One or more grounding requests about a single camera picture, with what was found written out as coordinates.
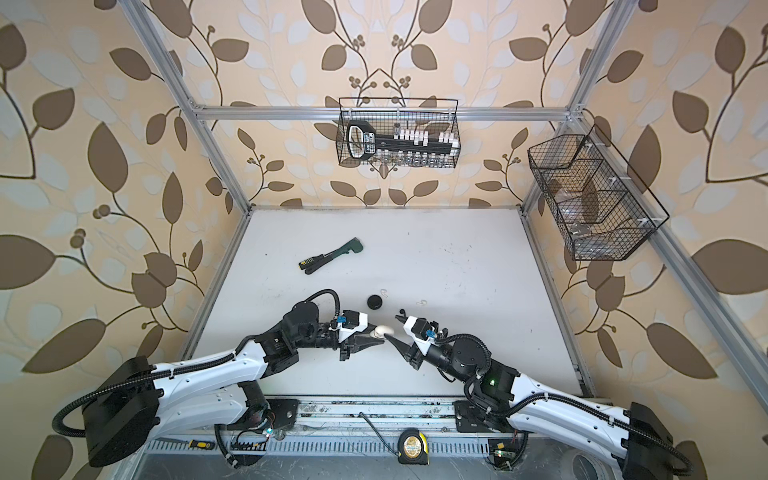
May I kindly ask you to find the cream earbud charging case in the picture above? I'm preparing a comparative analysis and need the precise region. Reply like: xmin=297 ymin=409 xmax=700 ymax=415
xmin=372 ymin=325 xmax=395 ymax=338

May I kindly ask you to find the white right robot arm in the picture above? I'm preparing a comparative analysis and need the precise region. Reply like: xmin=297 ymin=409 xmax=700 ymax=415
xmin=373 ymin=315 xmax=696 ymax=479

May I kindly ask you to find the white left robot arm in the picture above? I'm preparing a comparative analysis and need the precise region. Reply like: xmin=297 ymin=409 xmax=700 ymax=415
xmin=52 ymin=289 xmax=392 ymax=467

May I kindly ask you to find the black round charging case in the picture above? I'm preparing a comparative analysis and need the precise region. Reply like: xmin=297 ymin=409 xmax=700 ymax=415
xmin=366 ymin=294 xmax=383 ymax=310

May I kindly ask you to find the black yellow screwdriver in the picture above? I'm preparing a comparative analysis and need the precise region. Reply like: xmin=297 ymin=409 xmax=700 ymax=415
xmin=299 ymin=254 xmax=328 ymax=270

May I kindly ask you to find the green black rivet tool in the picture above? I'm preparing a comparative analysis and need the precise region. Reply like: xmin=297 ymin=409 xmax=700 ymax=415
xmin=302 ymin=237 xmax=364 ymax=275

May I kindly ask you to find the yellow black tape measure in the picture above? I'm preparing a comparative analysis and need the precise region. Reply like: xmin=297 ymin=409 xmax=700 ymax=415
xmin=397 ymin=428 xmax=429 ymax=465

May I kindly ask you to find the black socket set holder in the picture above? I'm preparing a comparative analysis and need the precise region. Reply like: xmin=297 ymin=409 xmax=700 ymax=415
xmin=341 ymin=120 xmax=461 ymax=162

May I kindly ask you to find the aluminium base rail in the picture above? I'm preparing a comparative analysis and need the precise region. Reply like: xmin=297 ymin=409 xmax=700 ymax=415
xmin=128 ymin=395 xmax=625 ymax=463

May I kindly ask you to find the black wire basket with tools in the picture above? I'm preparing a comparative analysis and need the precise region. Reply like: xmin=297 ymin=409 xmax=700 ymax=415
xmin=335 ymin=95 xmax=461 ymax=169

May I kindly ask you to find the aluminium frame post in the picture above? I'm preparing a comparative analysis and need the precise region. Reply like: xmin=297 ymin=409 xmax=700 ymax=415
xmin=118 ymin=0 xmax=251 ymax=216

